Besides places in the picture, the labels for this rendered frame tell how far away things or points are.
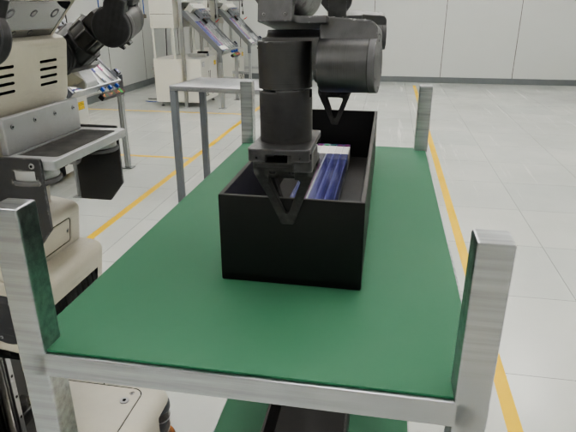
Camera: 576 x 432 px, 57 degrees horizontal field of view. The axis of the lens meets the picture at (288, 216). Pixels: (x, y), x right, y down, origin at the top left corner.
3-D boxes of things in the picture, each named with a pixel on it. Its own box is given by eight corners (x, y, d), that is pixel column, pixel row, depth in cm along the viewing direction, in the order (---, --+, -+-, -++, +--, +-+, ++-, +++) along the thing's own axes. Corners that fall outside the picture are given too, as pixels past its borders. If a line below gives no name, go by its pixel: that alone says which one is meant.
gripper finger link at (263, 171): (321, 211, 66) (321, 135, 63) (314, 232, 59) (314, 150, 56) (267, 208, 67) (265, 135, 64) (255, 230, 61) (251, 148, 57)
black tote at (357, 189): (296, 159, 119) (297, 108, 115) (374, 162, 116) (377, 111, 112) (221, 279, 67) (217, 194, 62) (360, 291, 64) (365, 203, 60)
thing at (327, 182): (317, 158, 115) (317, 142, 113) (350, 159, 113) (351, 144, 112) (267, 261, 68) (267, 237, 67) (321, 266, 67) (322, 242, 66)
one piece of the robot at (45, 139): (-23, 248, 90) (-52, 121, 82) (68, 195, 116) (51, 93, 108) (63, 255, 88) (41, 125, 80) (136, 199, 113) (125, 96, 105)
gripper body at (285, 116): (321, 145, 64) (321, 81, 61) (309, 168, 54) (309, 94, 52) (267, 144, 65) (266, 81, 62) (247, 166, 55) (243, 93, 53)
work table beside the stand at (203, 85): (275, 215, 345) (274, 90, 316) (178, 205, 364) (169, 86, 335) (295, 194, 385) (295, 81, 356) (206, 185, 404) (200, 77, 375)
